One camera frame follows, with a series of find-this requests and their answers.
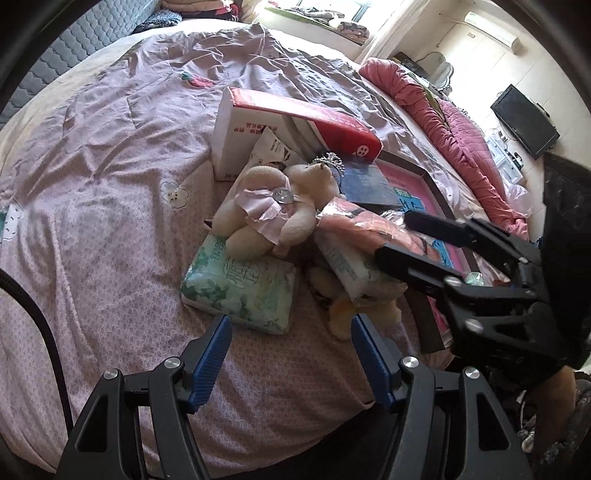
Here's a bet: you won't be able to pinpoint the black cable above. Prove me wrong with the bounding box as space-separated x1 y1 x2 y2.
0 268 75 435

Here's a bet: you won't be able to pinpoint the silver toy tiara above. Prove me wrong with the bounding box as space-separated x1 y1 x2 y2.
311 151 346 181

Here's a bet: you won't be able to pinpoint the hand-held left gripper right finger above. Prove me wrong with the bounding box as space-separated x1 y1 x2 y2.
351 313 532 480

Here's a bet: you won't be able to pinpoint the standing fan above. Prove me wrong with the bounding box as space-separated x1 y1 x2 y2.
418 51 455 93

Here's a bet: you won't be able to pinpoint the clothes on window sill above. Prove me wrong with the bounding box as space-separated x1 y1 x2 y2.
265 2 370 44

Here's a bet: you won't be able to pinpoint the person's right forearm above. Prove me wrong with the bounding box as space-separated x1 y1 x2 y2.
526 364 578 457

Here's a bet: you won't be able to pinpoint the dark blue box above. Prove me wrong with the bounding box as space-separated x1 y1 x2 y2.
341 161 403 208

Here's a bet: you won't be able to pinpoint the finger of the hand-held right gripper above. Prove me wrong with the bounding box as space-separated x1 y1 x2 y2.
404 210 543 278
375 242 467 301

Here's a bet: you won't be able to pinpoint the pile of folded clothes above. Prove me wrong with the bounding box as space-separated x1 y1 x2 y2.
159 0 241 21

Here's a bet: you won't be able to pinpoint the cream rabbit plush toy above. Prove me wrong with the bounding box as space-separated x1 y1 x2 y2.
307 265 409 342

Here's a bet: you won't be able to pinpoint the grey quilted headboard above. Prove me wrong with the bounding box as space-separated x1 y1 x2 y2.
0 0 162 134

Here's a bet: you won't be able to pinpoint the pink tray with dark frame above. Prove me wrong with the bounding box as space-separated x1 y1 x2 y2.
344 150 483 356

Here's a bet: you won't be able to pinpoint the white cabinet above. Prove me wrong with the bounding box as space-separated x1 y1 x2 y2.
485 129 527 185

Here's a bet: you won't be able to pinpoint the dark patterned pillow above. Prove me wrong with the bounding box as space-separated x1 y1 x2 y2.
131 9 183 34

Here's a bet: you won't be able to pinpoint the teddy bear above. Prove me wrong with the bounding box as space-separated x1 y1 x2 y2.
212 161 345 259

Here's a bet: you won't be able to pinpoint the white printed plastic packet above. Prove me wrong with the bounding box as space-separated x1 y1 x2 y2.
247 127 308 174

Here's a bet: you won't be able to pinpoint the pink plastic-wrapped packet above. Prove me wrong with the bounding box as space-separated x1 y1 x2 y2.
316 196 430 259

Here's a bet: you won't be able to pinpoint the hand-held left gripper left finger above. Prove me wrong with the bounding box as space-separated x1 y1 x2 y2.
55 314 234 480

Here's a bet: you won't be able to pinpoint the white air conditioner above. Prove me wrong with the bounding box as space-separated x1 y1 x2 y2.
463 11 522 52

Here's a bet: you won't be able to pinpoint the black flat screen television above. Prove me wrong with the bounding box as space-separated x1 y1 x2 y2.
490 84 561 161

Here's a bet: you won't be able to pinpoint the green floral tissue pack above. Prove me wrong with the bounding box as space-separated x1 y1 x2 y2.
180 233 297 335

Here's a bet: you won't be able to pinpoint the red and white cardboard box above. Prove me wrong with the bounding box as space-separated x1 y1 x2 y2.
211 86 384 183

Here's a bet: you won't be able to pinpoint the pink quilt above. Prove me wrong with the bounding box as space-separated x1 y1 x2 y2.
359 58 532 241

